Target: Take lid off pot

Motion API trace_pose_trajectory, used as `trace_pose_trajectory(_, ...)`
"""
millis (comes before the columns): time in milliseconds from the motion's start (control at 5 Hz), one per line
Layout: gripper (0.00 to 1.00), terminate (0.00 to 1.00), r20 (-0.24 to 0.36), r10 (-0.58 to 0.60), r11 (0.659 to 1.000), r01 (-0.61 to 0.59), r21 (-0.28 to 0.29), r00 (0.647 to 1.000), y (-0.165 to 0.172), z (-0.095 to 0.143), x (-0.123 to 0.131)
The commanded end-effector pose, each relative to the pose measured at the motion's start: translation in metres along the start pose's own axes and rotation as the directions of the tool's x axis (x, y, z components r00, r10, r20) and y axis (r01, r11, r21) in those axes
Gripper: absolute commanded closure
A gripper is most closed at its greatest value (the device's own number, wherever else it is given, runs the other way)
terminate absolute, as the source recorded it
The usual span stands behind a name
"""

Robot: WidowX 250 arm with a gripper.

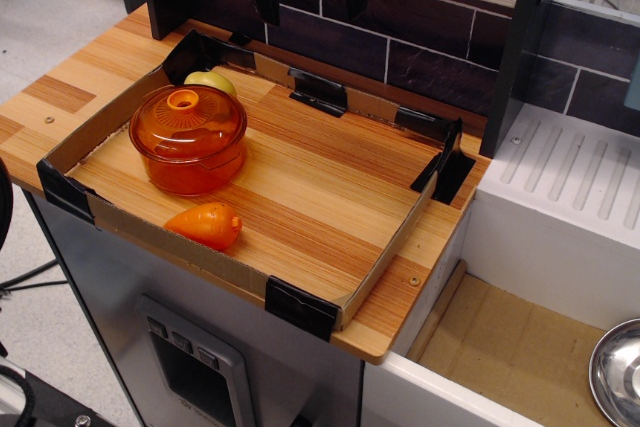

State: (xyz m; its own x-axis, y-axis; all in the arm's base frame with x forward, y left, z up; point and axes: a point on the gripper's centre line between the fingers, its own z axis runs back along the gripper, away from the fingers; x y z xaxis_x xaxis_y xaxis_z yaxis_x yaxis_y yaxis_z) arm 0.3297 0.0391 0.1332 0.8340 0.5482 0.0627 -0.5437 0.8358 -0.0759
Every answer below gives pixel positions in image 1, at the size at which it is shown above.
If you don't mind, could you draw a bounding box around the orange transparent pot lid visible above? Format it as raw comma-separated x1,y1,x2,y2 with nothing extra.
129,85,247,169

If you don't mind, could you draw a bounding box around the orange transparent pot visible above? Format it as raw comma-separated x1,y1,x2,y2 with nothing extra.
130,96,249,198

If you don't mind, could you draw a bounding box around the yellow toy potato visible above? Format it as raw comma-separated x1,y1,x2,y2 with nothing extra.
183,71,237,97

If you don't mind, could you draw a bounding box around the cardboard fence with black tape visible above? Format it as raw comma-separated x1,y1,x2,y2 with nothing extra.
37,31,483,357

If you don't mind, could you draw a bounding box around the orange toy carrot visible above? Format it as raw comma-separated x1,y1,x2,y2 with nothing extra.
164,202,243,251

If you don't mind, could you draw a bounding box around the white toy sink unit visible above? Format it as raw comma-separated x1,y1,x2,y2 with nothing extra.
361,106,639,426

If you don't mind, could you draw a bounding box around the silver toy dishwasher front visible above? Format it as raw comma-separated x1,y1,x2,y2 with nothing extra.
28,195,363,426

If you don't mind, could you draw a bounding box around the silver metal bowl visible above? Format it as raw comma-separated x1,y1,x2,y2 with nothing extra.
589,319,639,426

